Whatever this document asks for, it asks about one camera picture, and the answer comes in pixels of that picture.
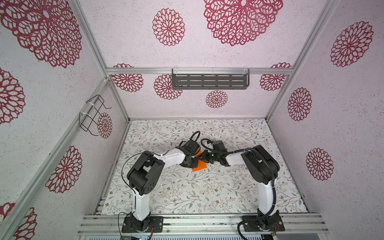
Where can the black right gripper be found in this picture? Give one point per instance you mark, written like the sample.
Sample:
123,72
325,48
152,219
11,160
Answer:
205,156

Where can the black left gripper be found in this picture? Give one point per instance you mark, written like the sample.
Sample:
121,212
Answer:
195,163

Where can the orange square paper sheet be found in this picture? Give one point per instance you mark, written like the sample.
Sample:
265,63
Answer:
201,164

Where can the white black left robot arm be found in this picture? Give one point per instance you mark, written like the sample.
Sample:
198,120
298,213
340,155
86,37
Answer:
146,171

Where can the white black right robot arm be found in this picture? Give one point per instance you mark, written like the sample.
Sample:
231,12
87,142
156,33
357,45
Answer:
262,167

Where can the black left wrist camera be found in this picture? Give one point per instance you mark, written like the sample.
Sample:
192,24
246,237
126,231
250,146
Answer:
191,146

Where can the aluminium front rail frame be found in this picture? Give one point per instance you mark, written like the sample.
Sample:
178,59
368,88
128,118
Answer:
223,224

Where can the grey slotted wall shelf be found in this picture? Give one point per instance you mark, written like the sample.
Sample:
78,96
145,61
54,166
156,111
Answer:
209,81

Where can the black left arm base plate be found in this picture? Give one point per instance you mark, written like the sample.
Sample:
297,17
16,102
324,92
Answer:
148,225

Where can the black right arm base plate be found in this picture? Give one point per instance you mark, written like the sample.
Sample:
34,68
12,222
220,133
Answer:
272,223

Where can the black wire wall basket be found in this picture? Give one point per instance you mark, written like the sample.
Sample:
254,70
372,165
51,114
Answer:
96,121

